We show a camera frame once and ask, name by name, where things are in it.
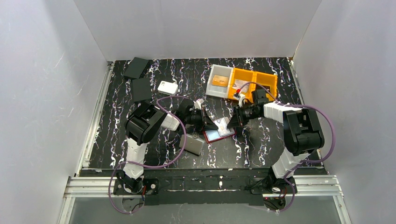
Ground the silver metal card case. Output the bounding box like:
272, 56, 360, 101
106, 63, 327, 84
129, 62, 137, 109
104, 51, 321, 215
179, 134, 205, 156

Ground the aluminium frame rail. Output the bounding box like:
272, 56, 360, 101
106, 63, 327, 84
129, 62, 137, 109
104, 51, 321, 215
58, 174, 351, 224

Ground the yellow middle plastic bin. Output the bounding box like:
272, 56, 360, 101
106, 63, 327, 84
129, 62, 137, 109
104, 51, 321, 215
227, 68, 257, 102

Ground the white square device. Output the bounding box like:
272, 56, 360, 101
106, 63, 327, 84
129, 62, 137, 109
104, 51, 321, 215
157, 81, 178, 96

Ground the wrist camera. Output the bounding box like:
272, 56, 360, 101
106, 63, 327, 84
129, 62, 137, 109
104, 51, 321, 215
194, 98, 205, 110
233, 89, 246, 107

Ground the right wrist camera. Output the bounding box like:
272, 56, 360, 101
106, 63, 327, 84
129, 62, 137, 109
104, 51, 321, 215
233, 89, 246, 107

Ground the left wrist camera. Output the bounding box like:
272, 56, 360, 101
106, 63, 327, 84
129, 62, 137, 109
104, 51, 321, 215
194, 98, 205, 110

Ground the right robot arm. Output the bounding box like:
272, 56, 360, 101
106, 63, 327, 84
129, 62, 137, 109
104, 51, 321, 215
234, 89, 325, 191

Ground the red leather card holder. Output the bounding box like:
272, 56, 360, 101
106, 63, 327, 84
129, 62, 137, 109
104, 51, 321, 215
204, 117, 235, 143

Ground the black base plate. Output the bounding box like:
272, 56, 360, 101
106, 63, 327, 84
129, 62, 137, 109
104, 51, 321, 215
110, 168, 297, 206

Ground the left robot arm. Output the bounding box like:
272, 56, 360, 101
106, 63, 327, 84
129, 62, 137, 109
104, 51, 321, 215
116, 98, 235, 194

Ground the white plastic bin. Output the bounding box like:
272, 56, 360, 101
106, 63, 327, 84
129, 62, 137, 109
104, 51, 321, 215
206, 64, 233, 98

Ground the black box far corner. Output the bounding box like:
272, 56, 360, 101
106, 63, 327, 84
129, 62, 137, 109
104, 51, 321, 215
123, 57, 152, 80

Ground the black box near device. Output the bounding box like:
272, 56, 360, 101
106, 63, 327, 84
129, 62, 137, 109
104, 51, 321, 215
132, 77, 152, 103

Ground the yellow right plastic bin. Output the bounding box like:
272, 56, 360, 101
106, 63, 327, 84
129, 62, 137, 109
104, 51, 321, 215
255, 71, 277, 101

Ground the yellow plastic bin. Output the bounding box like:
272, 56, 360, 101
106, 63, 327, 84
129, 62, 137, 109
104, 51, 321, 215
255, 71, 277, 101
227, 68, 257, 102

